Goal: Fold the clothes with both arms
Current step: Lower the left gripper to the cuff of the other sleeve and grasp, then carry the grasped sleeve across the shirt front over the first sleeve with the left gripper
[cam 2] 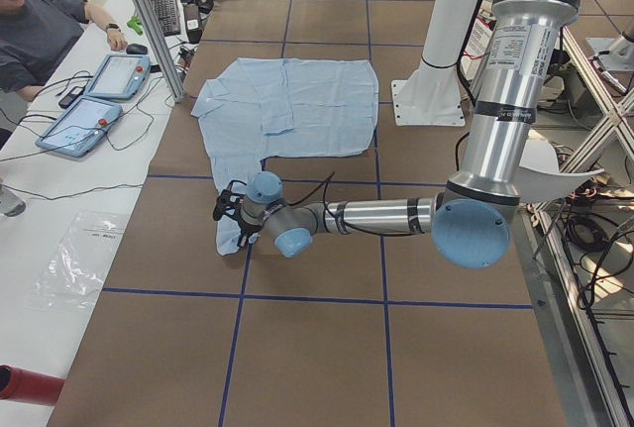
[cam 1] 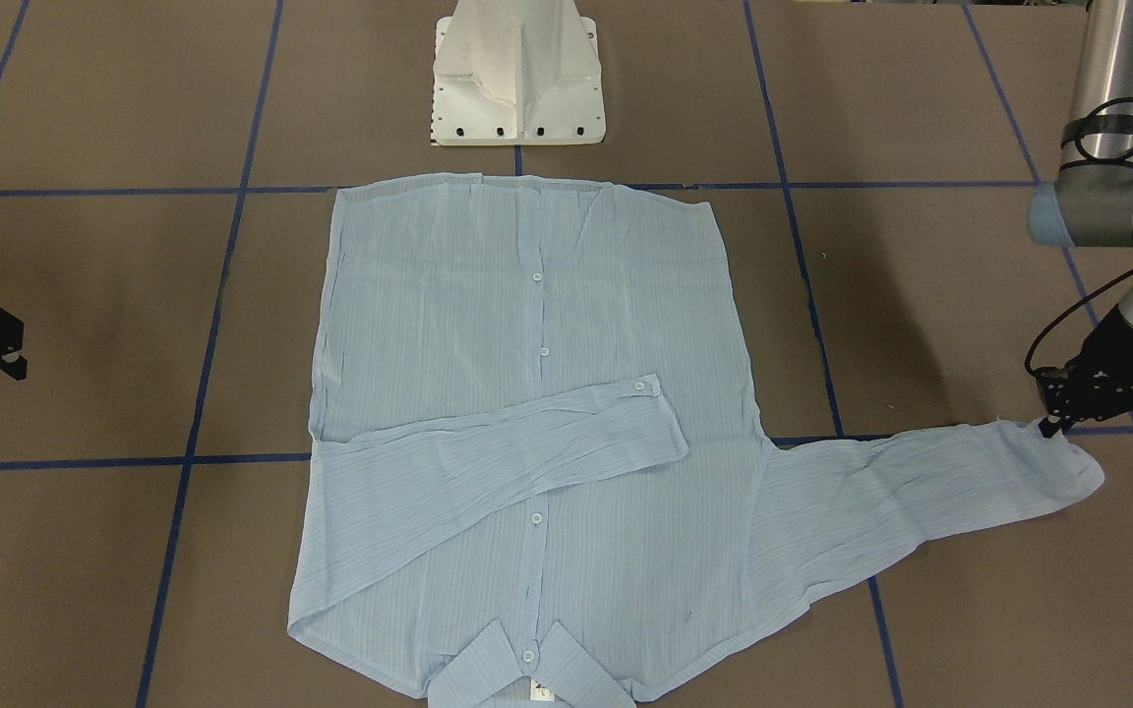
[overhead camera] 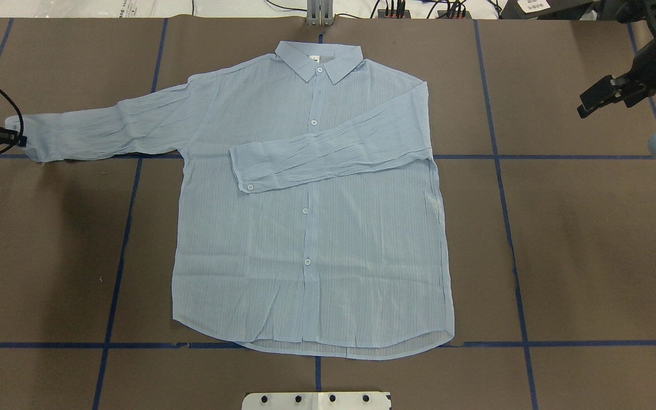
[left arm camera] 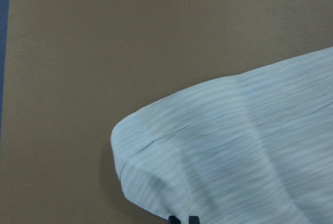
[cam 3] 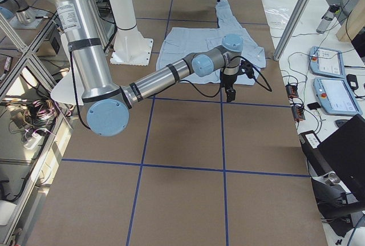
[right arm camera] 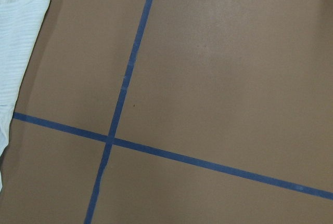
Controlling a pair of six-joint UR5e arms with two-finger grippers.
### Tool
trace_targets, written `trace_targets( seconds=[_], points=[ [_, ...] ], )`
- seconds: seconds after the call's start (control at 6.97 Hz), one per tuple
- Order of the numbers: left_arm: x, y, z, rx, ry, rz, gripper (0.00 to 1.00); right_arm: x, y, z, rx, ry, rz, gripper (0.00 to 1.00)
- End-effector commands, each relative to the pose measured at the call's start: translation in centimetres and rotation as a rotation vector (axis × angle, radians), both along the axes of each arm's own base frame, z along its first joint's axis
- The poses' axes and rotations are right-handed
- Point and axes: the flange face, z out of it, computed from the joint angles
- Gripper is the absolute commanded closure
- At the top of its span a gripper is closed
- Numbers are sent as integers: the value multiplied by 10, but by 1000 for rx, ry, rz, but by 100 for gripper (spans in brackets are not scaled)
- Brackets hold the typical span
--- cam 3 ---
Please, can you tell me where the black laptop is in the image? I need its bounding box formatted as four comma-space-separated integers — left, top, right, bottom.
299, 114, 364, 201

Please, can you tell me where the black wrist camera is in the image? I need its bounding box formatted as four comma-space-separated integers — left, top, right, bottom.
238, 59, 255, 79

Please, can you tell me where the aluminium frame post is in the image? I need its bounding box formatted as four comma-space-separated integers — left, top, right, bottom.
273, 0, 309, 61

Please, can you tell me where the upper blue teach pendant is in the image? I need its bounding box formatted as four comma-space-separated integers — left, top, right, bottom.
309, 46, 346, 78

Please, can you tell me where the light blue button shirt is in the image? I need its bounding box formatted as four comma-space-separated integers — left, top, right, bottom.
156, 0, 266, 85

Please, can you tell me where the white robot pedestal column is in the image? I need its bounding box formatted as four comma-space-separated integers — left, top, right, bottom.
109, 0, 153, 66

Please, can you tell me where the white curved guard sheet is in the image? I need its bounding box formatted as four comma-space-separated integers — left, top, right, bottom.
51, 67, 84, 105

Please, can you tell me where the clear water bottle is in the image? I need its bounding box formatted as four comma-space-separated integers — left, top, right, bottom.
316, 4, 340, 34

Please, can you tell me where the lower blue teach pendant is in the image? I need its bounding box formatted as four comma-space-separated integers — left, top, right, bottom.
313, 77, 362, 116

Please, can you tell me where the blue teach pendant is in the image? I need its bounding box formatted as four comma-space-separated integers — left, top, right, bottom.
309, 46, 346, 78
313, 77, 362, 116

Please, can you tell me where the clear plastic bag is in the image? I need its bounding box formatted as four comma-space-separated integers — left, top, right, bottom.
264, 6, 293, 30

